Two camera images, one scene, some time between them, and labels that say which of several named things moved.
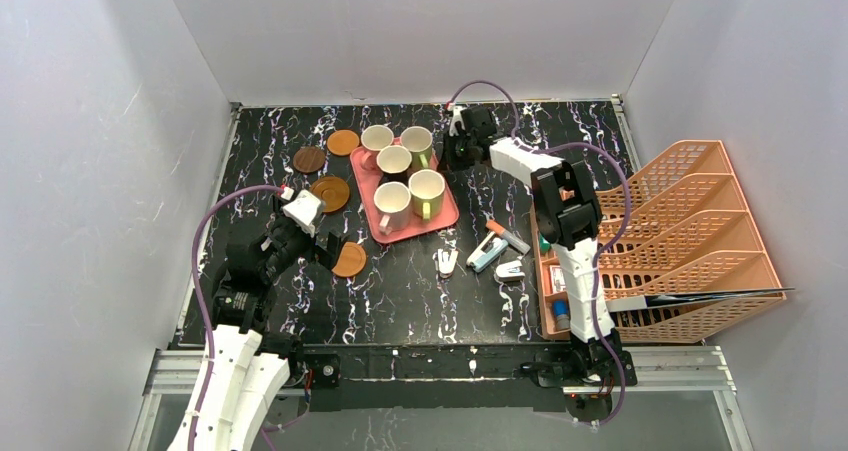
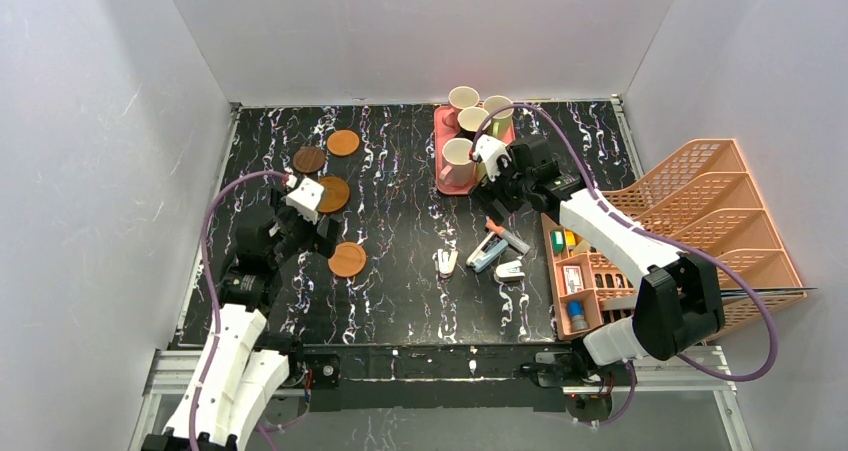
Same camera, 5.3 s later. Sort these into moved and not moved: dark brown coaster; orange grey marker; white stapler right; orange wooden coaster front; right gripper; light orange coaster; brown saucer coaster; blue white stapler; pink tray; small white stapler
Moved: right gripper; pink tray
Not moved: orange grey marker; brown saucer coaster; blue white stapler; light orange coaster; small white stapler; orange wooden coaster front; white stapler right; dark brown coaster
